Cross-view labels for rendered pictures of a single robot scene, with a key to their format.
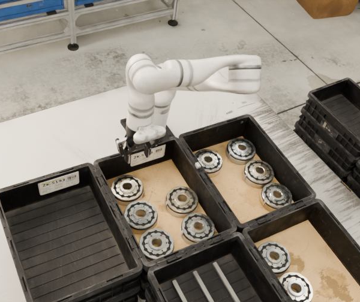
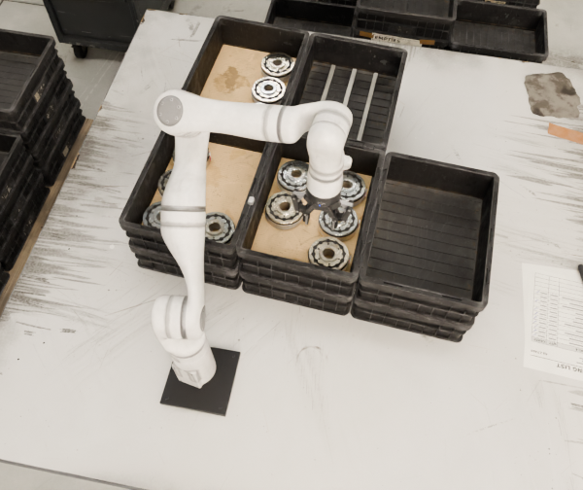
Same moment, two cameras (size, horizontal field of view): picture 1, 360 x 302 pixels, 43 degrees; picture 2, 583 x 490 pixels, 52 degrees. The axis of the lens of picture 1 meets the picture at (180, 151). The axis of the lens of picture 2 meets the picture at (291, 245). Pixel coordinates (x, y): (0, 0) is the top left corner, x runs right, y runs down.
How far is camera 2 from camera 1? 1.57 m
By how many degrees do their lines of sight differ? 65
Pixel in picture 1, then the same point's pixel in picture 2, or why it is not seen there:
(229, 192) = (224, 193)
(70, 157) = (331, 402)
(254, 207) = (219, 166)
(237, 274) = not seen: hidden behind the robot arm
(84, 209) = (384, 270)
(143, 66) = (336, 112)
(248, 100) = (20, 331)
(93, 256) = (406, 222)
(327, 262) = (215, 94)
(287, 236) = not seen: hidden behind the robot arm
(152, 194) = (303, 241)
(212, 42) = not seen: outside the picture
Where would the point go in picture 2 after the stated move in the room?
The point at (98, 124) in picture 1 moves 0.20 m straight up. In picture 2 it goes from (257, 434) to (253, 410)
